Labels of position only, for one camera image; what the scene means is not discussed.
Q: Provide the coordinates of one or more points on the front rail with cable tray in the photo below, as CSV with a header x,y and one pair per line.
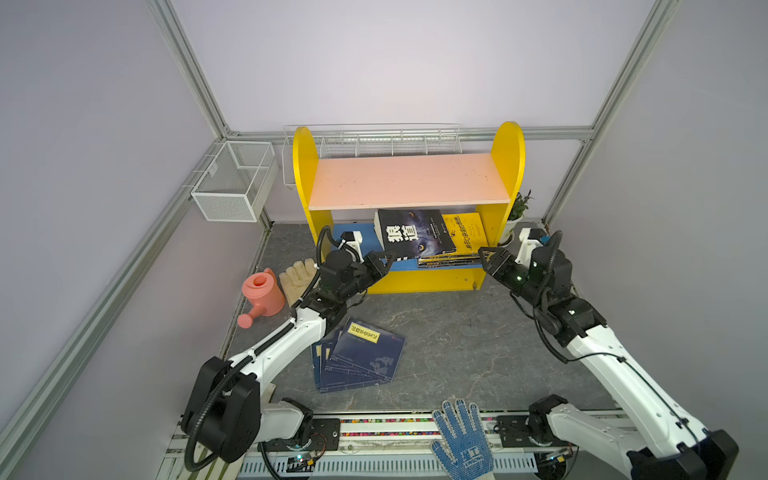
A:
x,y
380,446

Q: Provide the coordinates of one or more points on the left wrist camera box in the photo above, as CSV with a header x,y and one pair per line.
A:
x,y
354,240

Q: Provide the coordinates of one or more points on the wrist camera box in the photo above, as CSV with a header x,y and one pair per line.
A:
x,y
354,240
530,239

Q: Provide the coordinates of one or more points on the yellow blue-figure cartoon book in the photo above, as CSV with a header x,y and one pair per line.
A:
x,y
466,231

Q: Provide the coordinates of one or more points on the blue dotted knit glove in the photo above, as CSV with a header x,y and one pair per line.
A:
x,y
463,450

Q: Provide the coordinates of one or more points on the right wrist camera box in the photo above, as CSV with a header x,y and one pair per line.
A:
x,y
530,239

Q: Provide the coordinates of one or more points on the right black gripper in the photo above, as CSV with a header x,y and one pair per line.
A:
x,y
496,260

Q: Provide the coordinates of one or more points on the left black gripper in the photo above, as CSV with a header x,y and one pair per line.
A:
x,y
372,260

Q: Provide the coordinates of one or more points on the black wolf cover book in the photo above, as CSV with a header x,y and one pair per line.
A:
x,y
413,233

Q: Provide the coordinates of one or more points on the yellow shelf with coloured boards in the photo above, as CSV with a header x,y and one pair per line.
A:
x,y
488,181

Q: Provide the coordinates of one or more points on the pink watering can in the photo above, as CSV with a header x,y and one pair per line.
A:
x,y
262,291

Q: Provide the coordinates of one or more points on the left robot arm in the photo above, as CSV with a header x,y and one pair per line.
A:
x,y
228,410

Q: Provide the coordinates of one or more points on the white mesh wall basket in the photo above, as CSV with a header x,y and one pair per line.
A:
x,y
236,183

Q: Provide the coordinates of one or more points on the small potted green plant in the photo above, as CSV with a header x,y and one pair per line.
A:
x,y
520,206

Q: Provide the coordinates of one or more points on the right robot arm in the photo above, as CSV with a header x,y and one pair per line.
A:
x,y
667,442

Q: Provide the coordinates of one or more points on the dark blue classic book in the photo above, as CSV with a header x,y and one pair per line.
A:
x,y
368,348

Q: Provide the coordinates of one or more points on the beige work glove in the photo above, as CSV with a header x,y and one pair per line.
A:
x,y
296,278

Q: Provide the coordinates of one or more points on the yellow cartoon boy book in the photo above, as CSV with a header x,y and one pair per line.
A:
x,y
449,261

